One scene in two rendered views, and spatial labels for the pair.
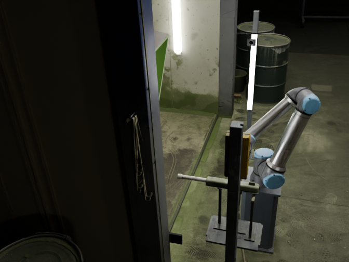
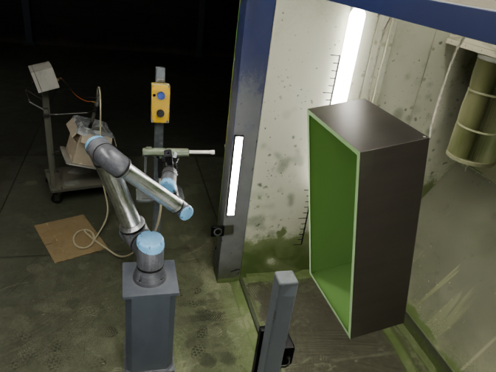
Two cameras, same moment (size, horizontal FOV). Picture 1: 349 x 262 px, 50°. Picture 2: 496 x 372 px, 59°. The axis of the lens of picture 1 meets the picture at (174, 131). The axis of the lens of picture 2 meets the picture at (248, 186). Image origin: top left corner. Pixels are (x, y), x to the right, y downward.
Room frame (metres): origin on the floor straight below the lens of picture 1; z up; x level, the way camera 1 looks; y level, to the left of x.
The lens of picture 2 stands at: (4.24, -1.45, 2.32)
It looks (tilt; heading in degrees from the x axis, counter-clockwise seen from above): 27 degrees down; 144
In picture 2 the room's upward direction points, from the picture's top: 7 degrees clockwise
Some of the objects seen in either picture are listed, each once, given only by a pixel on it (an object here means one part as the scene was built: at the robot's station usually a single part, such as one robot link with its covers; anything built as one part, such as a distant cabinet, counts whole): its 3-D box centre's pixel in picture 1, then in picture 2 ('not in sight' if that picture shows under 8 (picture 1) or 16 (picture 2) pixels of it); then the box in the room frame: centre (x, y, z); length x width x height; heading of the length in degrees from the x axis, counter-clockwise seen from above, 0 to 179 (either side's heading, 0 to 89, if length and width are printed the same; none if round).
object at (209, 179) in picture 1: (217, 192); (178, 162); (1.74, -0.24, 1.05); 0.49 x 0.05 x 0.23; 71
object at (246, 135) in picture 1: (237, 155); (160, 102); (1.58, -0.31, 1.42); 0.12 x 0.06 x 0.26; 71
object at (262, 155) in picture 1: (264, 161); (149, 249); (2.33, -0.67, 0.83); 0.17 x 0.15 x 0.18; 4
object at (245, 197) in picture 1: (258, 210); (149, 318); (2.34, -0.67, 0.32); 0.31 x 0.31 x 0.64; 71
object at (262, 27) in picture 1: (255, 27); not in sight; (5.70, -1.33, 0.86); 0.54 x 0.54 x 0.01
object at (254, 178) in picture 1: (262, 174); (150, 270); (2.34, -0.67, 0.69); 0.19 x 0.19 x 0.10
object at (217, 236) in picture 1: (233, 232); (159, 193); (1.67, -0.34, 0.78); 0.31 x 0.23 x 0.01; 71
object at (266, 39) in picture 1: (269, 40); not in sight; (5.05, -1.37, 0.86); 0.54 x 0.54 x 0.01
